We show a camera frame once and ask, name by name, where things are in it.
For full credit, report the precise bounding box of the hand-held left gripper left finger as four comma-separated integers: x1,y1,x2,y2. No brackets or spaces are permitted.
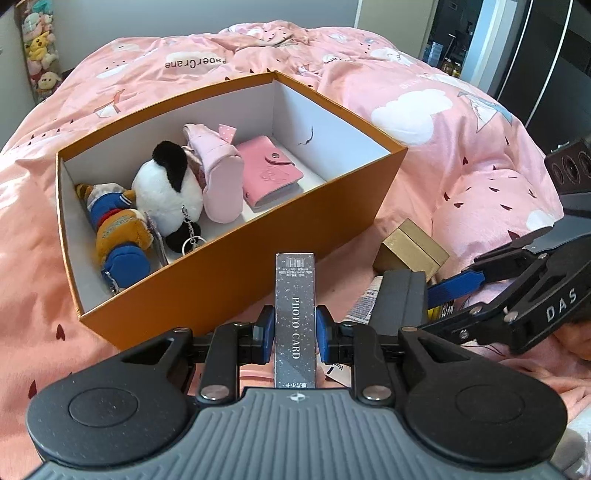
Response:
117,305,277,404

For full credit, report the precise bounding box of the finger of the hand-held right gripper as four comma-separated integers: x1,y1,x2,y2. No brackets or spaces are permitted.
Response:
416,295,523,345
427,240,553,308

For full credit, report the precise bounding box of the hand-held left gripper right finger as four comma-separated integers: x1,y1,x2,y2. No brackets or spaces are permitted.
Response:
315,306,468,404

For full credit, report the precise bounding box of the dark sparkly slim box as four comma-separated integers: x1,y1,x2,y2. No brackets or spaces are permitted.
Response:
274,252,317,389

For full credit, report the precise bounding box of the black square gift box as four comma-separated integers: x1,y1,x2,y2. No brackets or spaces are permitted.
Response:
369,271,429,334

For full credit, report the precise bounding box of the white lotion tube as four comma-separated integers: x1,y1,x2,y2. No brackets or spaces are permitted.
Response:
323,274,385,387

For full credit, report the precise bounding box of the gold gift box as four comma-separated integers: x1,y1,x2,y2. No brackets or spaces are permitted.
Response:
373,218,451,283

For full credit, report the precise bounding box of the orange cardboard box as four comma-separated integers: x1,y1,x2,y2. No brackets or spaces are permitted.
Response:
55,70,410,352

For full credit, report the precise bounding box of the pink pouch with dotted bow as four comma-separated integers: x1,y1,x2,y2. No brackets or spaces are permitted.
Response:
182,122,245,225

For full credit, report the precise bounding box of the pink snap card wallet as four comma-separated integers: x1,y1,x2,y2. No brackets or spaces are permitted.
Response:
236,136,304,209

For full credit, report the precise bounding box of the black and white panda plush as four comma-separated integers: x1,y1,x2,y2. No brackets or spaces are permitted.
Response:
131,141,205,254

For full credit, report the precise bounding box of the duck plush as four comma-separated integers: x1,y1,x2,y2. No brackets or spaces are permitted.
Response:
74,182,156,294

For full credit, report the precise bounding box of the pink printed blanket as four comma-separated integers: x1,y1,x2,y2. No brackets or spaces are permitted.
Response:
0,21,591,480

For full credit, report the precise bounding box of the dark shelf unit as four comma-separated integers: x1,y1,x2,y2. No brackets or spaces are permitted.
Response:
427,0,591,139

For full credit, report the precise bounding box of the hanging column of plush toys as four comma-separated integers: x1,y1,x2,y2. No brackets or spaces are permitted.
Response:
14,0,64,103

